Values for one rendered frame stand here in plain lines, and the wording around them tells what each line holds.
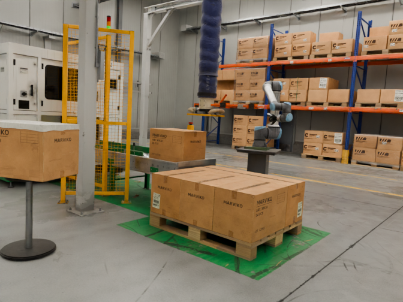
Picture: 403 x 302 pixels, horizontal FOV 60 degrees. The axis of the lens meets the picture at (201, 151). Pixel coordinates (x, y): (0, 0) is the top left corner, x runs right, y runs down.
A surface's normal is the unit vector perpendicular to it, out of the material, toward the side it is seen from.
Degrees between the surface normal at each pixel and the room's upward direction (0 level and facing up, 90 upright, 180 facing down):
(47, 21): 90
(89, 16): 90
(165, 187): 90
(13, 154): 90
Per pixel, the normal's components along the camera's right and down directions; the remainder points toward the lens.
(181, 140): -0.65, 0.04
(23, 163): -0.28, 0.08
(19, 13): 0.76, 0.11
